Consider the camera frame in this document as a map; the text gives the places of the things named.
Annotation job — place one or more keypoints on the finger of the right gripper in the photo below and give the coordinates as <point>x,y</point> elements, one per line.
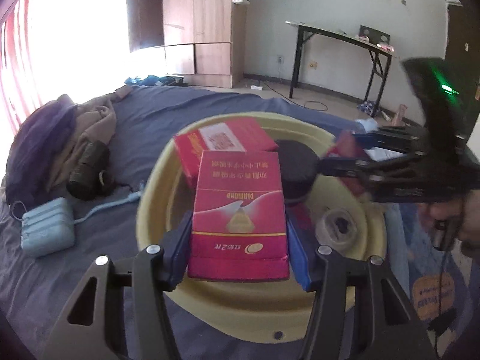
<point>358,164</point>
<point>385,139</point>

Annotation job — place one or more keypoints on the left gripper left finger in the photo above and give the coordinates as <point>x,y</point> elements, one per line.
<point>91,324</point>

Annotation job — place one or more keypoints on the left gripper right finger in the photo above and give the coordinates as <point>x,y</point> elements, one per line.
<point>385,325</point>

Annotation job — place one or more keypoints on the clear tape roll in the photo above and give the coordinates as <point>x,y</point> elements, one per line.
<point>337,229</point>

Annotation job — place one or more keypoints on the black round foam disc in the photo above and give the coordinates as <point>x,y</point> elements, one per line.
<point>298,165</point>

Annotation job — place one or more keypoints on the red white cigarette carton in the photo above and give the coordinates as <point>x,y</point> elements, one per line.
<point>237,134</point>

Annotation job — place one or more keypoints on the red white diamond carton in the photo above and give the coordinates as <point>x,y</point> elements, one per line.
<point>239,231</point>

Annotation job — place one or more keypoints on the right hand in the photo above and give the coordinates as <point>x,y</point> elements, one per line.
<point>467,209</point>

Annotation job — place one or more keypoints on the pink carton on floor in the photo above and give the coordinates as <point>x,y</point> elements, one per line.
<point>398,119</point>

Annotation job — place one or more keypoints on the blue checkered cloth on floor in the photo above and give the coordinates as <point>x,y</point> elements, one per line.
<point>368,107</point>

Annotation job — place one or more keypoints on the blue white checkered blanket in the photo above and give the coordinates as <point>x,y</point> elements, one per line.
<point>435,282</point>

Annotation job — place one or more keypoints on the dark blue bed sheet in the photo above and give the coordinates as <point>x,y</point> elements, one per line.
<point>34,291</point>

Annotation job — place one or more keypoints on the black folding table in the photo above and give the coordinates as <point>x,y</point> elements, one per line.
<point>349,68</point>

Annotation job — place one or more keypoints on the pink items on table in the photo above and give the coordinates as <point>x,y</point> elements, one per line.
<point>379,44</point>

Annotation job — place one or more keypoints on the dark brown door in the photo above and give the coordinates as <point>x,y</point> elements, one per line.
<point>460,48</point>

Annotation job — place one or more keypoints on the black cylindrical speaker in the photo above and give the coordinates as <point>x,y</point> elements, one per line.
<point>84,180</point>

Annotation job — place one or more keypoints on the purple pillow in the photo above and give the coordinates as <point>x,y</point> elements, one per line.
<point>41,137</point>

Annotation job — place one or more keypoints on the beige clothing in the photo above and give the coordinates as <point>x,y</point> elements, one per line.
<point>94,120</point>

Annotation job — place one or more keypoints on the open black suitcase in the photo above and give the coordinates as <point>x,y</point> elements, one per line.
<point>152,80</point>

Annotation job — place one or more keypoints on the wooden wardrobe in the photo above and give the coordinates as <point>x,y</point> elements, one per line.
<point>202,40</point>

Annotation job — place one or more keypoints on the red curtain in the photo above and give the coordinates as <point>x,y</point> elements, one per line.
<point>15,64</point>

